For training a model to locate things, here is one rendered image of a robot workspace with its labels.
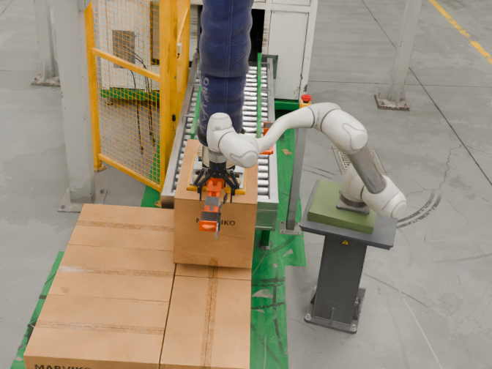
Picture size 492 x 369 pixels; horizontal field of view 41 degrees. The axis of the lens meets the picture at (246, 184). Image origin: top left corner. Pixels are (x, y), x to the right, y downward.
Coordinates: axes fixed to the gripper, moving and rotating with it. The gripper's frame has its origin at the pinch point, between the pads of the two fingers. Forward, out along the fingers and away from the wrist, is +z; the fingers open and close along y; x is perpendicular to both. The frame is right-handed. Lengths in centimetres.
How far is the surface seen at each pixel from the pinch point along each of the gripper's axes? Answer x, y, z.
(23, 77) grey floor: -366, 213, 115
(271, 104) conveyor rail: -220, -30, 56
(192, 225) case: -17.3, 11.3, 28.7
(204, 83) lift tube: -36, 9, -39
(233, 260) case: -17, -10, 48
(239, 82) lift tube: -36, -7, -41
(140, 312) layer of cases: 12, 33, 61
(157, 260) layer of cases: -28, 30, 61
